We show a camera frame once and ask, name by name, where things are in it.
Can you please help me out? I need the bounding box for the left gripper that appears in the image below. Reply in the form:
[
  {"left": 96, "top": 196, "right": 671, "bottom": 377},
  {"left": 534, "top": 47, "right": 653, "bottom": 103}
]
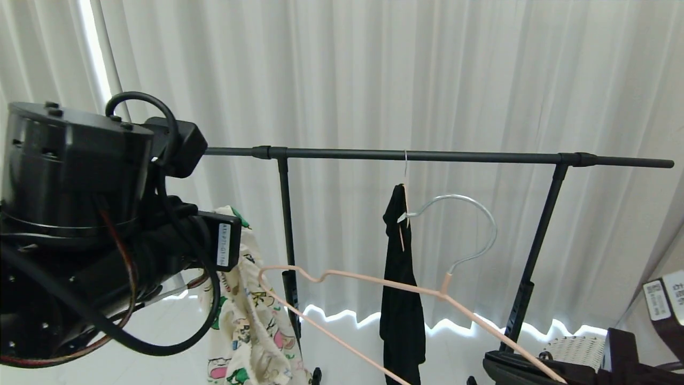
[{"left": 0, "top": 198, "right": 243, "bottom": 369}]

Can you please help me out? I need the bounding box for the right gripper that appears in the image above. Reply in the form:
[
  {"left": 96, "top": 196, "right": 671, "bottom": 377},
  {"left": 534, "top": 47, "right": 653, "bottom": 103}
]
[{"left": 483, "top": 327, "right": 684, "bottom": 385}]

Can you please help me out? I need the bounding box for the cream printed garment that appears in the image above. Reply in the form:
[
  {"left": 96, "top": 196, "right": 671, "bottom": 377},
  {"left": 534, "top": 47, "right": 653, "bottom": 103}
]
[{"left": 199, "top": 205, "right": 314, "bottom": 385}]

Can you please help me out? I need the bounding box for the black T-shirt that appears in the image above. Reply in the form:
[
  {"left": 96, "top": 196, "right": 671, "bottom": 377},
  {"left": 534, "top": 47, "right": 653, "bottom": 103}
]
[{"left": 379, "top": 183, "right": 427, "bottom": 385}]

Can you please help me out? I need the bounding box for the pink clothes hanger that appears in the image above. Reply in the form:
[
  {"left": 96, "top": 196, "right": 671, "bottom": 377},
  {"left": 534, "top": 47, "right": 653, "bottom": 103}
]
[
  {"left": 258, "top": 194, "right": 568, "bottom": 385},
  {"left": 398, "top": 150, "right": 412, "bottom": 252}
]

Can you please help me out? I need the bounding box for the white laundry basket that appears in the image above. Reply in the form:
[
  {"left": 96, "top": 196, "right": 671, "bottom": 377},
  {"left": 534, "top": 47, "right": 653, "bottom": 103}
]
[{"left": 537, "top": 335, "right": 610, "bottom": 373}]

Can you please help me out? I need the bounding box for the black clothes rack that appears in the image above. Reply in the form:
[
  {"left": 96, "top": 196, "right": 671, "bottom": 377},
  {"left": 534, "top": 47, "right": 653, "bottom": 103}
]
[{"left": 204, "top": 145, "right": 675, "bottom": 385}]

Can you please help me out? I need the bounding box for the white curtain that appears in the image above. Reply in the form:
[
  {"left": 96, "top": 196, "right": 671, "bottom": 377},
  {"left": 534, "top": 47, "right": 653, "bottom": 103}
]
[{"left": 0, "top": 0, "right": 684, "bottom": 338}]

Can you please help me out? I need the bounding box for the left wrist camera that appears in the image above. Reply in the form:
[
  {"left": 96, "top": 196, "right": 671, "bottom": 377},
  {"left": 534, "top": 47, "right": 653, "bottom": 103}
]
[{"left": 141, "top": 116, "right": 208, "bottom": 179}]

